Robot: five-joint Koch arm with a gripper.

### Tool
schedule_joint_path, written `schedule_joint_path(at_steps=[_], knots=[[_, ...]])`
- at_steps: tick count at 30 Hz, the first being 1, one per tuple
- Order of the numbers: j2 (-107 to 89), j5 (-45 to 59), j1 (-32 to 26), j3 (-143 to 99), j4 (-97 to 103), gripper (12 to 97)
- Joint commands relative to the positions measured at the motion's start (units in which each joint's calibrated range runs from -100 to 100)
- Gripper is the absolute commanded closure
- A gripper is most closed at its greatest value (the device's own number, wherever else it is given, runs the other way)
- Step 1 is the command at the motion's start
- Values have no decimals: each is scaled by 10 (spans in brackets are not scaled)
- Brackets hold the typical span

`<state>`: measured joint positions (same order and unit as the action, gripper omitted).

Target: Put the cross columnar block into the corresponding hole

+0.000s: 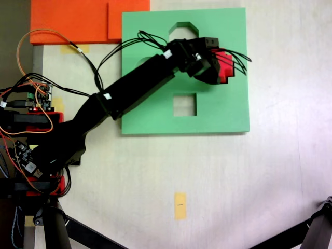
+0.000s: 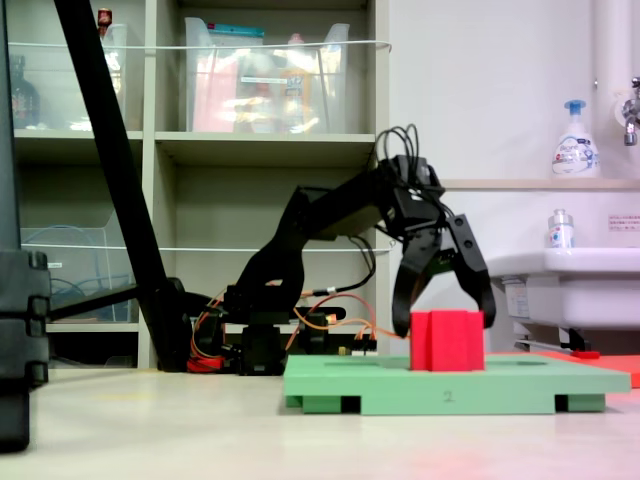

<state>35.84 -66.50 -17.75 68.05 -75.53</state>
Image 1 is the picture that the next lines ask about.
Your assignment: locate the red and black table clamp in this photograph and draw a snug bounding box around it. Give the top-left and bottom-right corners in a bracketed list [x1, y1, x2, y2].
[0, 110, 65, 133]
[12, 175, 65, 197]

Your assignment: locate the green shape sorter board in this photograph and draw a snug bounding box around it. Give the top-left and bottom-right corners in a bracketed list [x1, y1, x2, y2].
[121, 7, 251, 136]

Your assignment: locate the large orange foam slab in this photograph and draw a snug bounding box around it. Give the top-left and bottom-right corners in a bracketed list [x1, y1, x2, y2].
[30, 0, 123, 45]

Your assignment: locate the yellow printed tape label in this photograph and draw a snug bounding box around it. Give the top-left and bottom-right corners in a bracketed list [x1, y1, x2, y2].
[174, 191, 187, 221]

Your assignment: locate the black three-wire cable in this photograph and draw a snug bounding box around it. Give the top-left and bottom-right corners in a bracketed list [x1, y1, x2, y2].
[95, 29, 170, 90]
[5, 72, 91, 98]
[207, 47, 253, 76]
[68, 40, 104, 91]

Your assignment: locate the black circuit board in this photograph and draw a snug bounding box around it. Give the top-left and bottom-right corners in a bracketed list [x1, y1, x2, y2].
[14, 140, 44, 179]

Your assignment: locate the orange wire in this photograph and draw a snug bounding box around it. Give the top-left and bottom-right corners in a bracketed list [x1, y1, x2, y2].
[0, 28, 73, 135]

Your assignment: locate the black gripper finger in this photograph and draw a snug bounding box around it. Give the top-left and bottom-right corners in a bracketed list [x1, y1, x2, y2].
[193, 64, 222, 86]
[207, 48, 222, 63]

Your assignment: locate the red cross columnar block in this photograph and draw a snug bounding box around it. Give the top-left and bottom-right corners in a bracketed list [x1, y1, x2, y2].
[211, 48, 236, 85]

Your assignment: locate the yellow masking tape piece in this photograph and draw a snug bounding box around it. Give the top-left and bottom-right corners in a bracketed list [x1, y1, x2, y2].
[53, 97, 65, 113]
[60, 44, 90, 54]

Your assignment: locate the thick black tripod leg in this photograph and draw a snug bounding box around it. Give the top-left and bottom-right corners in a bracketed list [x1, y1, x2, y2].
[23, 201, 72, 249]
[300, 195, 332, 249]

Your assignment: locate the black USB cable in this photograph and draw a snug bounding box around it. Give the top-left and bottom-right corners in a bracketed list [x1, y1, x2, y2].
[0, 99, 36, 108]

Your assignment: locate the blue white braided cable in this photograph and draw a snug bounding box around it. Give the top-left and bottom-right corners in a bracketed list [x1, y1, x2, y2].
[11, 204, 25, 248]

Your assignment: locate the green terminal circuit board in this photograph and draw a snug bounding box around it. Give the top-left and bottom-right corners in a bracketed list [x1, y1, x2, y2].
[24, 82, 54, 112]

